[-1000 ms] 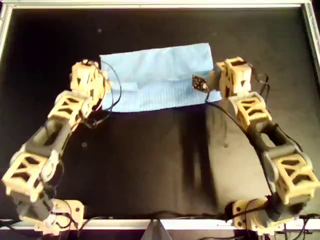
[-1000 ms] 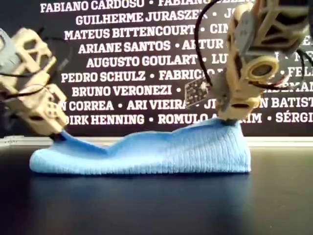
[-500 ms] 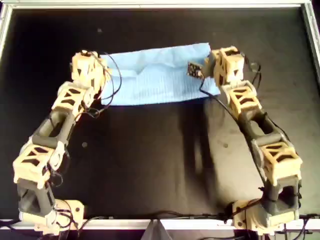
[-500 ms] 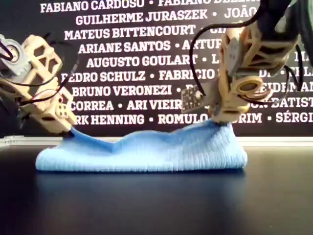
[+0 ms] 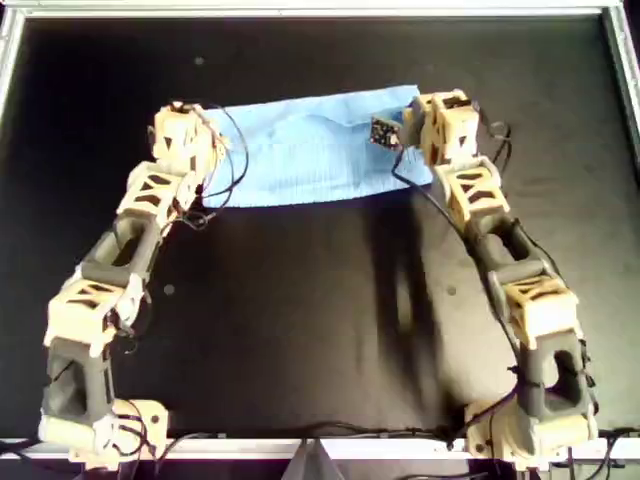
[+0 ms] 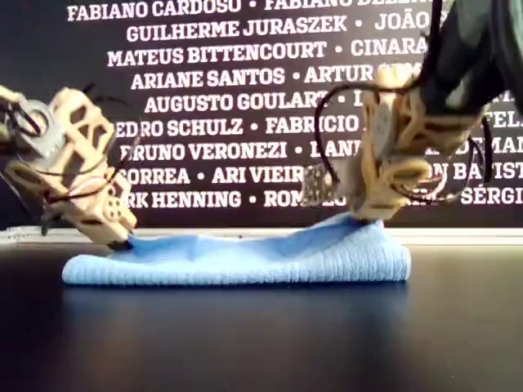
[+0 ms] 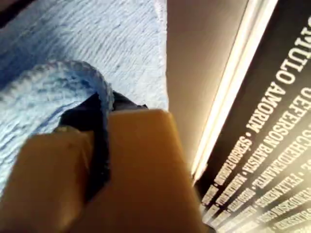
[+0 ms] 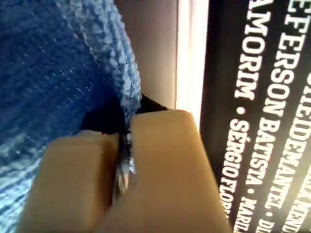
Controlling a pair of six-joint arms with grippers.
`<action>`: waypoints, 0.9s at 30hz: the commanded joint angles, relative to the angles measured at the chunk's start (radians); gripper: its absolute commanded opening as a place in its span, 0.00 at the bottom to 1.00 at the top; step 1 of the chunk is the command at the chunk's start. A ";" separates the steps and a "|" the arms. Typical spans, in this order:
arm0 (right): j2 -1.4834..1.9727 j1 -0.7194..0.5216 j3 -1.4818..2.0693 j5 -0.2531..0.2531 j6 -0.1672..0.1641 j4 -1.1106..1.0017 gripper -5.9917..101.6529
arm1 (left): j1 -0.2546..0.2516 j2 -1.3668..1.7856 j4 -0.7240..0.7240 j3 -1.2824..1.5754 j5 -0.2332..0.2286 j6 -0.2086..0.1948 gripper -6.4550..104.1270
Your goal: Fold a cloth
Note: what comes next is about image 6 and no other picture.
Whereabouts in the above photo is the tan right gripper body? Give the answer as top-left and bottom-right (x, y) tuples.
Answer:
(351, 171), (413, 221)

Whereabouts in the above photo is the tan left gripper body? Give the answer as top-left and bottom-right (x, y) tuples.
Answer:
(75, 179), (138, 246)

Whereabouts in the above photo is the blue microfibre cloth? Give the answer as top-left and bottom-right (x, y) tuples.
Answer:
(61, 215), (412, 287)

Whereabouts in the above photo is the black banner with white names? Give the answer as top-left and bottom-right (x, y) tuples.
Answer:
(0, 0), (523, 229)

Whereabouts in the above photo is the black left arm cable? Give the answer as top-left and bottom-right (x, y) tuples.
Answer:
(11, 81), (123, 229)

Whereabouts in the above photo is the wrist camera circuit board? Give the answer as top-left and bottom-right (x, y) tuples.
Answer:
(302, 165), (340, 203)

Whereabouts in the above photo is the aluminium table frame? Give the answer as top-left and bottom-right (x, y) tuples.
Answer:
(0, 226), (523, 246)

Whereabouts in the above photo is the black camera cable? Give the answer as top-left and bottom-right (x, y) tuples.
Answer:
(314, 0), (449, 193)

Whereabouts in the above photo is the right arm wire bundle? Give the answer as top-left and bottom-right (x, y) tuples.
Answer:
(465, 118), (495, 185)

